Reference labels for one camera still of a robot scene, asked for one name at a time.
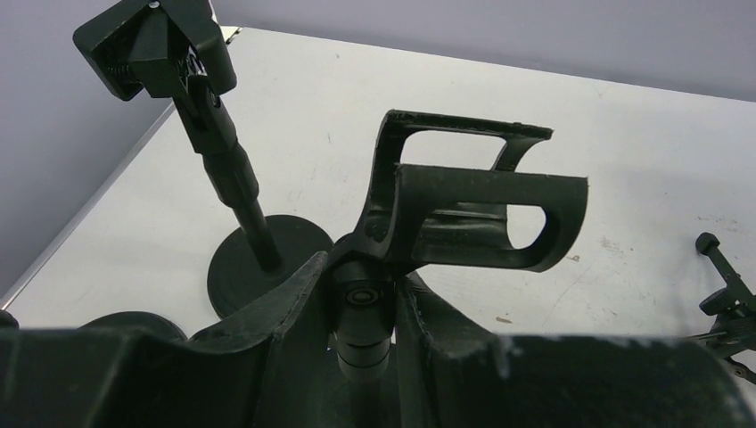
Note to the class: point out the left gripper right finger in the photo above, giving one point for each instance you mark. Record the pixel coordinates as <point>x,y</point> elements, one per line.
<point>455,373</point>

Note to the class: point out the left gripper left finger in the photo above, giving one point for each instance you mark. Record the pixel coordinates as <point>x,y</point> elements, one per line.
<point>257,368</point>

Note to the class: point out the pink microphone black stand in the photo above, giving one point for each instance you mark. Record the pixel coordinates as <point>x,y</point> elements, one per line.
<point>418,215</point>

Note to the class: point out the black tripod shock-mount stand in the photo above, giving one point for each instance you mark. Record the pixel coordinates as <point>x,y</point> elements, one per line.
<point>732,306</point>

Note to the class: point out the teal microphone black stand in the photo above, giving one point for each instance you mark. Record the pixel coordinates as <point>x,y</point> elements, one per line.
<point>175,50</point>

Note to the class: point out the beige microphone black stand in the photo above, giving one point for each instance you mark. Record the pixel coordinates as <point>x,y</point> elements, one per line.
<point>115,326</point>

